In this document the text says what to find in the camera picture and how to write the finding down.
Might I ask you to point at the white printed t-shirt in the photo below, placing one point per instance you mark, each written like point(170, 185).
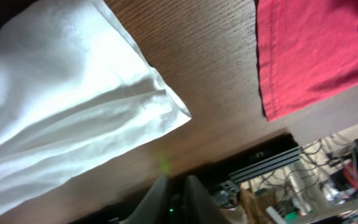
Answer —
point(75, 92)

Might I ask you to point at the red t-shirt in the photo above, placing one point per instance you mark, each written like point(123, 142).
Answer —
point(308, 51)

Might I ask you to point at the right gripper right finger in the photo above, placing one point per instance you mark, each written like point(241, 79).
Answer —
point(199, 206)

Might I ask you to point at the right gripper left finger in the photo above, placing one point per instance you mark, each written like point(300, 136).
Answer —
point(154, 207)

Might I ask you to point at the aluminium frame rail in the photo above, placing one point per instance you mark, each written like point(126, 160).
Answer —
point(265, 166)

